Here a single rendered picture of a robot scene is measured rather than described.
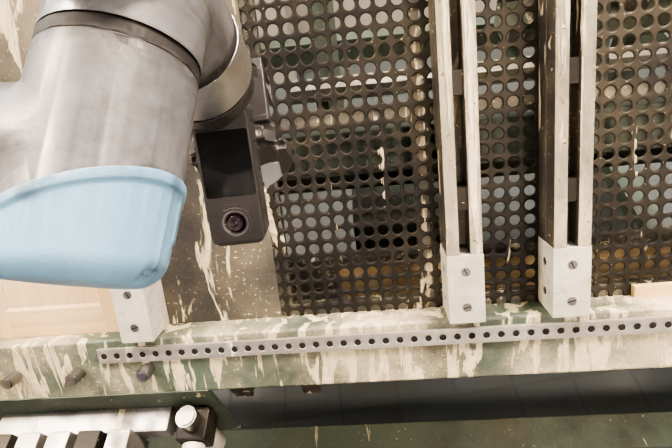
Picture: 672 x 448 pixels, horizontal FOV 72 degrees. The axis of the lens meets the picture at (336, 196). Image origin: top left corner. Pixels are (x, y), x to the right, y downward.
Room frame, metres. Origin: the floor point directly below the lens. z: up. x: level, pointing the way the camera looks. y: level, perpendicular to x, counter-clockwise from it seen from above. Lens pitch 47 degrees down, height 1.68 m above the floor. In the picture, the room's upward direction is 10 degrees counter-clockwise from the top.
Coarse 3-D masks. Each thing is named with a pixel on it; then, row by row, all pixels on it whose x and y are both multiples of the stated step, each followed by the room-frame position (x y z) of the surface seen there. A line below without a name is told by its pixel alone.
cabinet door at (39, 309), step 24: (0, 288) 0.57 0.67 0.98; (24, 288) 0.56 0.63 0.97; (48, 288) 0.55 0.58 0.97; (72, 288) 0.55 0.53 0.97; (96, 288) 0.54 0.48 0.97; (0, 312) 0.54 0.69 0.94; (24, 312) 0.53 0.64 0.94; (48, 312) 0.53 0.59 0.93; (72, 312) 0.52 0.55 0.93; (96, 312) 0.51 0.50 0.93; (0, 336) 0.52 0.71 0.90; (24, 336) 0.51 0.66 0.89
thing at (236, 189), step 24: (240, 120) 0.29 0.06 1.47; (216, 144) 0.29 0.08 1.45; (240, 144) 0.28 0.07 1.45; (216, 168) 0.28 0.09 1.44; (240, 168) 0.27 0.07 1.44; (216, 192) 0.27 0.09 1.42; (240, 192) 0.26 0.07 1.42; (216, 216) 0.25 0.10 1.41; (240, 216) 0.25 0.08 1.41; (264, 216) 0.25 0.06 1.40; (216, 240) 0.24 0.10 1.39; (240, 240) 0.24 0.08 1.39
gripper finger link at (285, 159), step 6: (276, 144) 0.33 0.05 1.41; (282, 144) 0.33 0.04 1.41; (288, 144) 0.34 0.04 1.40; (282, 150) 0.32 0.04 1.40; (288, 150) 0.33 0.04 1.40; (282, 156) 0.33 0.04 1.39; (288, 156) 0.33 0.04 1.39; (282, 162) 0.34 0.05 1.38; (288, 162) 0.34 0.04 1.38; (282, 168) 0.35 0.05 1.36; (288, 168) 0.35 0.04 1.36; (282, 174) 0.35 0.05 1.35
